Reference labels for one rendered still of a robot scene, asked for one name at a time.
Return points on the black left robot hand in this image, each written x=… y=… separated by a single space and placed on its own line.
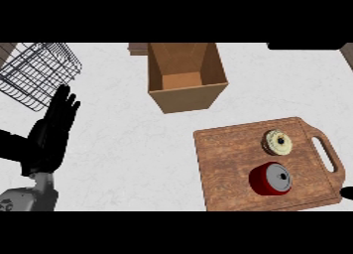
x=50 y=139

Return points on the black appliance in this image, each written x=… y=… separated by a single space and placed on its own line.
x=306 y=46

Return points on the open cardboard box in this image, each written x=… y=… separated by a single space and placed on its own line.
x=187 y=79

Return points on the brown wooden cutting board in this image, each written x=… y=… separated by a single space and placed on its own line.
x=261 y=165

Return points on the brown wooden block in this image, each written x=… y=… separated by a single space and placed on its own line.
x=137 y=48

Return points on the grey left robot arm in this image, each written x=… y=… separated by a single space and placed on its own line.
x=26 y=197

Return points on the red can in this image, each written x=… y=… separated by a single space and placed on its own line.
x=270 y=178

